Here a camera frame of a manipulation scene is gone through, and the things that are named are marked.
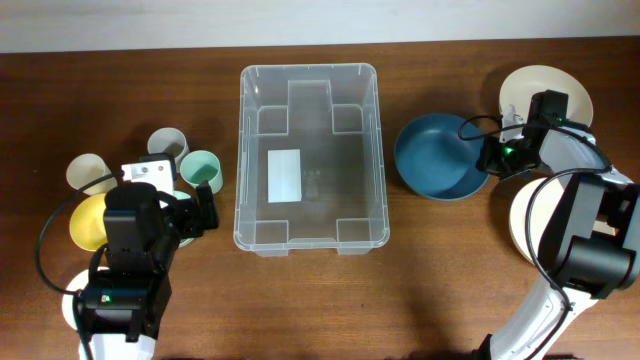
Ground mint green small bowl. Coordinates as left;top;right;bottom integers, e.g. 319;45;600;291
173;190;194;248

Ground mint green plastic cup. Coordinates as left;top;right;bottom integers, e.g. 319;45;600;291
180;150;224;194

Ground cream bowl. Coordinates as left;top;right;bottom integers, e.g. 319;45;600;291
508;176;617;266

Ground beige bowl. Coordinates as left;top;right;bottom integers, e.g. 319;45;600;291
499;65;594;126

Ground dark blue bowl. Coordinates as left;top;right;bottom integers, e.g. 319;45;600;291
394;113;489;201

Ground grey plastic cup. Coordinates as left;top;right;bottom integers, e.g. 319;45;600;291
147;127;190;172

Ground white plastic cup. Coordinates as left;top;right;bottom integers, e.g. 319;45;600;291
66;153;118;196

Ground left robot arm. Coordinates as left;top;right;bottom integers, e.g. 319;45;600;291
72;182;219;359

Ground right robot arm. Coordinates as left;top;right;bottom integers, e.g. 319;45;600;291
233;80;639;359

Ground white plate under arm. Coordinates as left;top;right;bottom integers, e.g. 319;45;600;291
61;270;89;330

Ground white label in container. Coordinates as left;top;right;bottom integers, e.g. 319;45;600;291
267;149;302;203

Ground clear plastic storage container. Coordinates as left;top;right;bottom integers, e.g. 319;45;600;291
233;63;390;257

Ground yellow small bowl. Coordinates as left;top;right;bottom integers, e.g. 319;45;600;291
69;193;107;252

